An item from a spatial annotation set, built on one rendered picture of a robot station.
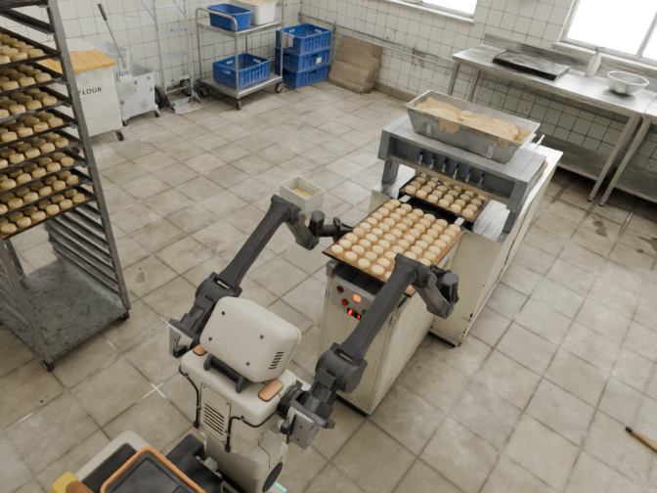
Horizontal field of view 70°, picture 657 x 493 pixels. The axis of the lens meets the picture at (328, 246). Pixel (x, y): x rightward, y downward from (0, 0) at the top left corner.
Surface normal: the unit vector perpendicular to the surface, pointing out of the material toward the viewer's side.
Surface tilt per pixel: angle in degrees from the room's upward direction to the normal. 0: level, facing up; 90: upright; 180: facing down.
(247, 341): 47
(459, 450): 0
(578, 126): 90
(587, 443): 0
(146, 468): 0
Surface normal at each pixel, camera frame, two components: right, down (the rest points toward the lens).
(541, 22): -0.63, 0.44
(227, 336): -0.34, -0.18
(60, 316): 0.09, -0.78
